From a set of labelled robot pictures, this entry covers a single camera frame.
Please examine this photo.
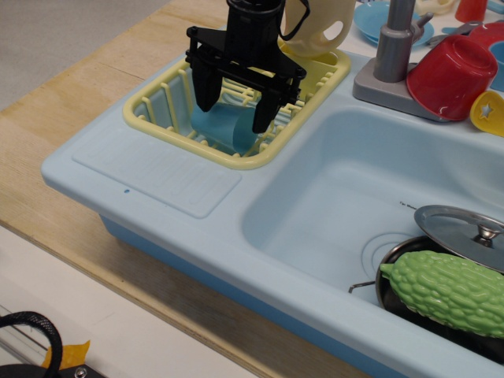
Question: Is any black braided cable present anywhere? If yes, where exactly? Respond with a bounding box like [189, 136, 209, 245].
[0, 310, 64, 373]

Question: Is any cream plastic jug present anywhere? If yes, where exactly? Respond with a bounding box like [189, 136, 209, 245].
[284, 1, 355, 57]

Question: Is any red plastic bowl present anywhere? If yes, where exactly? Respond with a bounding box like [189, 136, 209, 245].
[406, 35, 498, 121]

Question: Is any steel pot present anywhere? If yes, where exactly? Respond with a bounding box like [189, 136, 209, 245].
[349, 236, 503, 365]

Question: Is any light blue toy sink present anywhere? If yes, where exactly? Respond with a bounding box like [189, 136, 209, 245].
[41, 60, 503, 377]

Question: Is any wooden board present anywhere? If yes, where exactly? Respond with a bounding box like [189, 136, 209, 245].
[1, 1, 361, 377]

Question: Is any green toy bitter gourd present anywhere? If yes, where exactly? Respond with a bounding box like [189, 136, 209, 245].
[380, 250, 503, 339]

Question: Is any yellow star scoop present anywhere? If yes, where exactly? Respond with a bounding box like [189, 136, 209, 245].
[469, 91, 504, 137]

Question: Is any cream plastic toy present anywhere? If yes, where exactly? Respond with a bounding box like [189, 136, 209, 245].
[414, 0, 455, 16]

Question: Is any black metal base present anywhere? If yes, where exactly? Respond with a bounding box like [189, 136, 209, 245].
[1, 364, 104, 378]

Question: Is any orange plastic cup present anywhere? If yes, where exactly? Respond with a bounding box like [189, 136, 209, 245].
[455, 0, 487, 22]

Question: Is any grey toy faucet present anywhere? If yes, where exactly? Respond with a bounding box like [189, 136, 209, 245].
[353, 1, 444, 122]

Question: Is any blue plastic plate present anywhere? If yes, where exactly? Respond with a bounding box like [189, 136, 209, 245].
[354, 1, 434, 48]

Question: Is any light blue plastic cup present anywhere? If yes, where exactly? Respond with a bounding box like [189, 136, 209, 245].
[191, 102, 258, 154]

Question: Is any yellow plastic dish rack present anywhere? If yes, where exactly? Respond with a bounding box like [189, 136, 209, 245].
[122, 49, 351, 170]

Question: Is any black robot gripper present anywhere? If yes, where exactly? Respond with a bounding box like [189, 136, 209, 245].
[186, 1, 306, 134]

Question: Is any steel pot lid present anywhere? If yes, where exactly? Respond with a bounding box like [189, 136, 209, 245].
[414, 205, 503, 272]

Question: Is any yellow tape piece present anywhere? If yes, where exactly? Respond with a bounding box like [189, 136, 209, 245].
[60, 340, 91, 370]

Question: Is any grey toy utensil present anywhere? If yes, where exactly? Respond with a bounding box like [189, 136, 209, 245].
[426, 21, 483, 48]

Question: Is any blue plastic bowl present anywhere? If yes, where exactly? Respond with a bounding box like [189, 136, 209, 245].
[489, 41, 504, 91]

